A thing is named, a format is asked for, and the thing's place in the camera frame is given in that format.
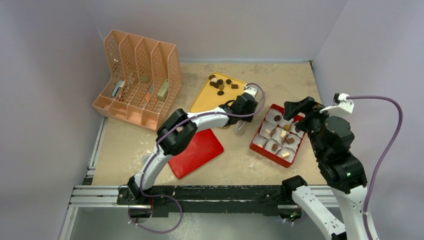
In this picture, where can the black aluminium base frame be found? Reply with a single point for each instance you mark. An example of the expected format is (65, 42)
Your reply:
(267, 200)

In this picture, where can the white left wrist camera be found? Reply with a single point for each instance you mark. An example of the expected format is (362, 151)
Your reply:
(251, 90)

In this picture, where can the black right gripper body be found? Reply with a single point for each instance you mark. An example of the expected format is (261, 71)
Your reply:
(307, 110)

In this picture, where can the red chocolate box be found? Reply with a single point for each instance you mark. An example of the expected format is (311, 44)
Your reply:
(278, 141)

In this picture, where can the yellow plastic tray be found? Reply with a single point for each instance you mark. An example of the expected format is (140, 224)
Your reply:
(208, 98)

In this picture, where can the orange plastic file organizer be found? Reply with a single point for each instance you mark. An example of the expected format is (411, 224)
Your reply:
(145, 79)

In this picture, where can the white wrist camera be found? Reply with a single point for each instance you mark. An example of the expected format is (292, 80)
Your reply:
(251, 90)
(342, 106)

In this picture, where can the metal serving tongs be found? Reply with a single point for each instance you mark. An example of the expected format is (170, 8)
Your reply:
(239, 127)

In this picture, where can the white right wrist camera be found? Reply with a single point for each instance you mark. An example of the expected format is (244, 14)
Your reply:
(342, 106)

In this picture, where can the red box lid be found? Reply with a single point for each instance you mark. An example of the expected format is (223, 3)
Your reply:
(203, 148)

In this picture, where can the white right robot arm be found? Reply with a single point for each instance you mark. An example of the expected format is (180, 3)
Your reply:
(331, 137)

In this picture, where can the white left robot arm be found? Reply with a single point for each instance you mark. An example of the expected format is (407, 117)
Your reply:
(176, 133)

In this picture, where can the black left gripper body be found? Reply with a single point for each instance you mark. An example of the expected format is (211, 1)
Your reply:
(250, 110)

